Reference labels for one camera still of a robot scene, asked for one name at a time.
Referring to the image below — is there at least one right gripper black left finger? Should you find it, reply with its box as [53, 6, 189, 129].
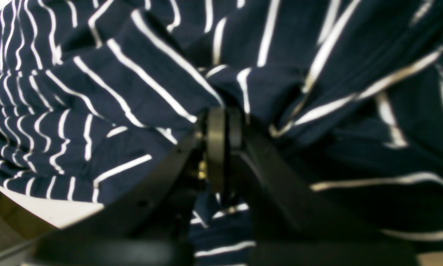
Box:
[29, 108, 227, 266]

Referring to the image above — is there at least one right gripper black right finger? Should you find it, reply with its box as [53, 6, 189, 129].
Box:
[227, 108, 419, 266]

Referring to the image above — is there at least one navy white striped t-shirt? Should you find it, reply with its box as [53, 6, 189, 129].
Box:
[0, 0, 443, 253]

